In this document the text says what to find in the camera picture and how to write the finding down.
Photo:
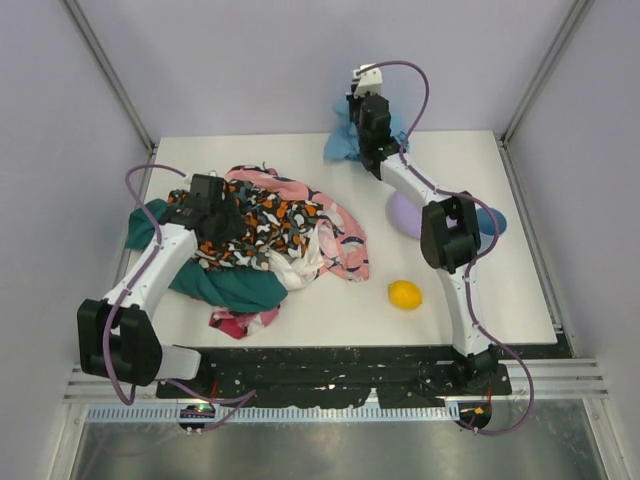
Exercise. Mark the aluminium corner post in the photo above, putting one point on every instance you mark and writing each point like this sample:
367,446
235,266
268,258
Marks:
90,39
562,38

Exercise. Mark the blue plastic cup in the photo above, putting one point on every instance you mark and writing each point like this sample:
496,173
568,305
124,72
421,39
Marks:
488,225

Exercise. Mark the white slotted cable duct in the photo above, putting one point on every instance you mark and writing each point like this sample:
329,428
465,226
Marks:
183,413

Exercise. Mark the orange black camouflage cloth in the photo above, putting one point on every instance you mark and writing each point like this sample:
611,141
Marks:
267,222

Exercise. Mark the white crumpled cloth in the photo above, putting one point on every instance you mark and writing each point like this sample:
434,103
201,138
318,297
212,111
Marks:
297,273

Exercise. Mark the aluminium frame rail front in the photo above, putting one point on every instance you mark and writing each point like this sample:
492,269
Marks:
351,384

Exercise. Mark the left aluminium corner post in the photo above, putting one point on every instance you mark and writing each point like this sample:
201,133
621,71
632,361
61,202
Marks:
90,39

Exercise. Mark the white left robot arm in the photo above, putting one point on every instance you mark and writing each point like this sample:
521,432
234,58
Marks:
116,337

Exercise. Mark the light blue cloth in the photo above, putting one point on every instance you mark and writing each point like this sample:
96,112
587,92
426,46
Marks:
342,144

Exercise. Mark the pink patterned cloth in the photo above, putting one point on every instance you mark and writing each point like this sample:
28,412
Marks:
342,240

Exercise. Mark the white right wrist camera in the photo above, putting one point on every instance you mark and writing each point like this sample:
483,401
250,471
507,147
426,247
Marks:
366,80

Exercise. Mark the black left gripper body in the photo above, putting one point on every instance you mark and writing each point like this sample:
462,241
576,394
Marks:
228,220

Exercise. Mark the magenta pink white cloth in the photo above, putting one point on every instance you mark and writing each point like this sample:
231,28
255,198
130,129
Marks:
241,325

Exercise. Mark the purple plastic plate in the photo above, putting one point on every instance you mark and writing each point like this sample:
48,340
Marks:
403,215

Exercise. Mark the yellow lemon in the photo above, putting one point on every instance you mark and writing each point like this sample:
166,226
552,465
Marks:
405,295

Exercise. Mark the right aluminium corner post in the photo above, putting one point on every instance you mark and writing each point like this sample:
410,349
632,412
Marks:
562,38

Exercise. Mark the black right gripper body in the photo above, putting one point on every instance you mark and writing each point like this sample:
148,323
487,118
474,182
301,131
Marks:
357,107

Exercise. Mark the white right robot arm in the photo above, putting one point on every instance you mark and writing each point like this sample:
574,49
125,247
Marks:
449,233

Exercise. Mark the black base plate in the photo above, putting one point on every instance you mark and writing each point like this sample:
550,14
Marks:
321,357

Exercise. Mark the teal green cloth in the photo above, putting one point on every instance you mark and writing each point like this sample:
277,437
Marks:
240,290

